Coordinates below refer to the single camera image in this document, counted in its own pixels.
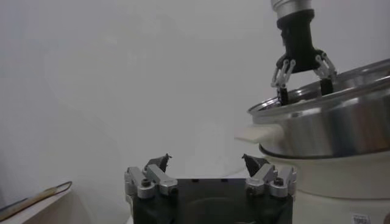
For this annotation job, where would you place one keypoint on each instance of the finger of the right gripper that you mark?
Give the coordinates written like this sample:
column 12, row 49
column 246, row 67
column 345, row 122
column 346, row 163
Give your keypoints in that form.
column 327, row 85
column 283, row 79

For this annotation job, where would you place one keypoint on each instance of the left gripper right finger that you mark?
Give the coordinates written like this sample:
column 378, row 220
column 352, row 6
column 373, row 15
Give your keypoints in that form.
column 268, row 181

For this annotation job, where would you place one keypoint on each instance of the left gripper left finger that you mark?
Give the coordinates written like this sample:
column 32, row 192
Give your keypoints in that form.
column 152, row 182

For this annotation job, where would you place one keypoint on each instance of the white side table with phone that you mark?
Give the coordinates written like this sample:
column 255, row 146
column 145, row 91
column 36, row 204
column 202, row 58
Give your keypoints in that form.
column 51, row 213

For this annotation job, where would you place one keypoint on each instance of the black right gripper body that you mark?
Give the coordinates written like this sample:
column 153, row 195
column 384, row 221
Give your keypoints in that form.
column 298, row 42

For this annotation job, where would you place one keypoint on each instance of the steel steamer pot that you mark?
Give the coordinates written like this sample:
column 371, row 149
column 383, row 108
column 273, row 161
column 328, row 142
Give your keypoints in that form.
column 335, row 182

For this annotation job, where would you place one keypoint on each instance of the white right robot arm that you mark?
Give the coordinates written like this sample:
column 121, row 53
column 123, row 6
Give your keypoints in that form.
column 291, row 7

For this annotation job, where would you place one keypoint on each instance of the perforated steel steamer basket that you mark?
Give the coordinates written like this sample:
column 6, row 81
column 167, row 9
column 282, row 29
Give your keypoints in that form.
column 335, row 128

